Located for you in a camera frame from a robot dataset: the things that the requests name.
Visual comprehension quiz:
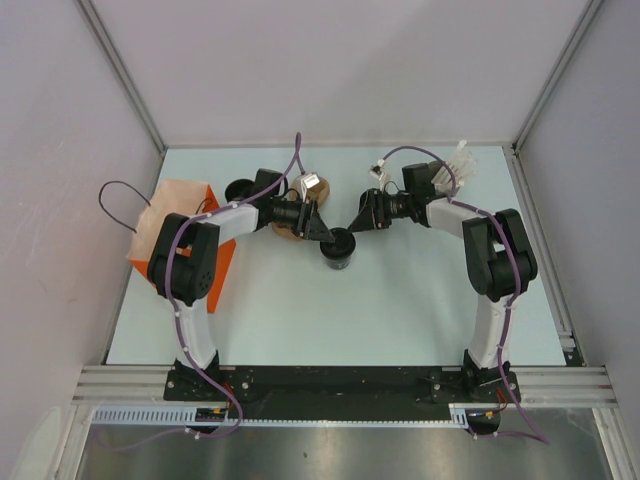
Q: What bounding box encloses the white slotted cable duct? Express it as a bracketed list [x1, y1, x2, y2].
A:
[92, 405, 468, 429]

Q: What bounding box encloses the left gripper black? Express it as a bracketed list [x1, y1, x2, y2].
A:
[269, 195, 334, 243]

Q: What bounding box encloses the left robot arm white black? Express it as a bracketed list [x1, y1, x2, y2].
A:
[147, 169, 335, 400]

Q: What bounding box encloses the aluminium frame rail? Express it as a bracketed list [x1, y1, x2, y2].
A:
[73, 365, 618, 408]

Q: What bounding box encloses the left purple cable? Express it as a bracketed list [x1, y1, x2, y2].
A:
[97, 132, 304, 452]

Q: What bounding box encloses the dark single cup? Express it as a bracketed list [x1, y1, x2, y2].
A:
[322, 251, 355, 270]

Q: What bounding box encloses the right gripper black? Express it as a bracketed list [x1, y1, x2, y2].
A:
[348, 188, 414, 233]

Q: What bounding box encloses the left black coffee cup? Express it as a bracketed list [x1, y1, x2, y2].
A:
[224, 178, 256, 203]

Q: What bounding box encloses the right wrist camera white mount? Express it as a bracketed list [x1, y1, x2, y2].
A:
[369, 159, 389, 191]

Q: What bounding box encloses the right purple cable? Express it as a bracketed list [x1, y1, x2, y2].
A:
[377, 145, 551, 446]

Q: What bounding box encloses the black cup lid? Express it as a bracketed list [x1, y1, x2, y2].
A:
[320, 227, 356, 260]

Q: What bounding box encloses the left brown pulp cup carrier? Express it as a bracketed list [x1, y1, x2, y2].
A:
[271, 176, 330, 241]

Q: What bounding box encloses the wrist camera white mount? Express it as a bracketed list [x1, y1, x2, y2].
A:
[299, 172, 321, 198]
[369, 159, 389, 191]

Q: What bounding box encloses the grey straw holder cup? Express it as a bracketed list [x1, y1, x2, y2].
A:
[427, 161, 449, 179]

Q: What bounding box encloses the orange paper bag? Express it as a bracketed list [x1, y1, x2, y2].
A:
[127, 179, 237, 315]

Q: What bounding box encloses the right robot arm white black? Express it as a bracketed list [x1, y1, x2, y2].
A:
[348, 162, 538, 401]

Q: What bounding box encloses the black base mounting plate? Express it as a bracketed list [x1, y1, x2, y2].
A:
[163, 363, 521, 419]

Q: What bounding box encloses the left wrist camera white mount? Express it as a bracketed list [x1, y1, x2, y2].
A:
[299, 172, 321, 198]

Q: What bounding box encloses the purple cable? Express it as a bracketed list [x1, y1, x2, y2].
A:
[97, 132, 304, 452]
[377, 145, 551, 446]

